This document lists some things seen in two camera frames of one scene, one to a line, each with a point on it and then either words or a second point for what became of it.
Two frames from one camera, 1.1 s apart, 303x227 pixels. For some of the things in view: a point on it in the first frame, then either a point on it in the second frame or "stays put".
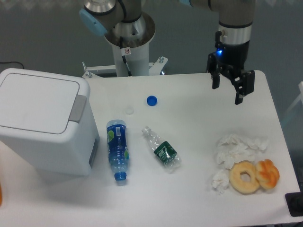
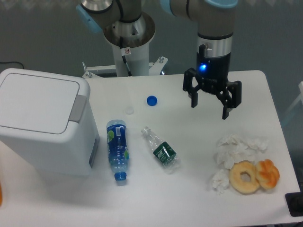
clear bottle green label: (163, 151) stays put
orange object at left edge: (1, 196) stays put
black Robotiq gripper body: (230, 57) to (212, 69)
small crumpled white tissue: (220, 181) stays put
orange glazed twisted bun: (267, 174) stays put
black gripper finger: (243, 81) to (227, 102)
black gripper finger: (215, 67) to (187, 85)
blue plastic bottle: (118, 148) stays put
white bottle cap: (129, 110) stays put
